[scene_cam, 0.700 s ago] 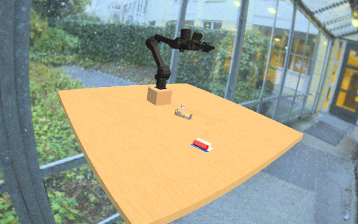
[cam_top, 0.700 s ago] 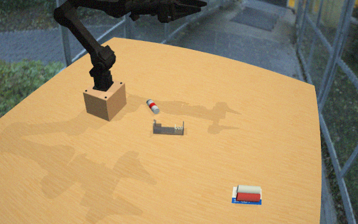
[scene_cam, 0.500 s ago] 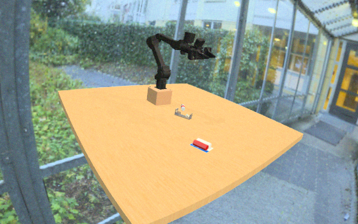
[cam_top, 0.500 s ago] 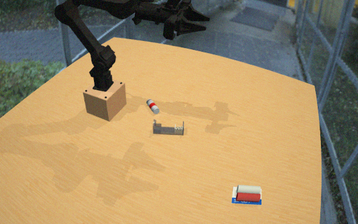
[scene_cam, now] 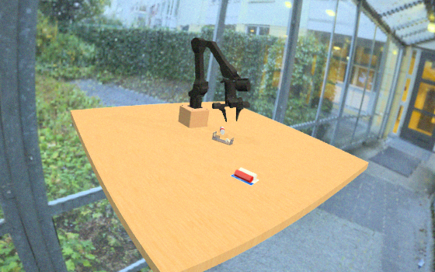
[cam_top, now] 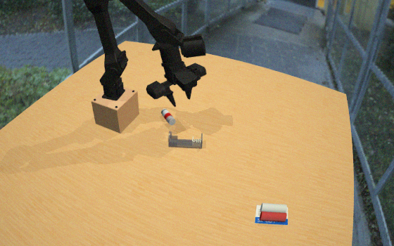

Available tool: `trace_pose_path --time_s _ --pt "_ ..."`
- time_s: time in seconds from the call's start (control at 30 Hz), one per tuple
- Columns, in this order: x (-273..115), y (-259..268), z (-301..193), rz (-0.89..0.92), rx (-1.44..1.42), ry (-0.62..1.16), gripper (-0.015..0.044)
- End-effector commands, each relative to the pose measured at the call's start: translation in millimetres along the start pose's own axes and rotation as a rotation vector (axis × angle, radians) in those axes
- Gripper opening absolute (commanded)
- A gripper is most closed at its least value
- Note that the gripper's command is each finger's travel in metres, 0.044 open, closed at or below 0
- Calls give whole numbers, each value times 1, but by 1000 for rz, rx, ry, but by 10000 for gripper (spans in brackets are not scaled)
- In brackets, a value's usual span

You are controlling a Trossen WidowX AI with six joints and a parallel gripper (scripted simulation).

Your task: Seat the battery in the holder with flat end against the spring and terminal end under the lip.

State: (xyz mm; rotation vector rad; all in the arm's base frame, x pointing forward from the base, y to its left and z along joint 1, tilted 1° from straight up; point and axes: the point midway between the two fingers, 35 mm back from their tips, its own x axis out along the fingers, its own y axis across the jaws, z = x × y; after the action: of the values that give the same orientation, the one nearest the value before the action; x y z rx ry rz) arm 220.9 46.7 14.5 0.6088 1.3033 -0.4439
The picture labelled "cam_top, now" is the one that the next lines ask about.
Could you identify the white and red battery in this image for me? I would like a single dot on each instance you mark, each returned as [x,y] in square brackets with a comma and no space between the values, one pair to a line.
[168,117]

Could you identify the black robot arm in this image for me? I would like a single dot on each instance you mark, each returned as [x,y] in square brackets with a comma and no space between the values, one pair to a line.
[168,39]

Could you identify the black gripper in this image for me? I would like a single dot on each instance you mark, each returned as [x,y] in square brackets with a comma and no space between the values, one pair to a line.
[157,90]

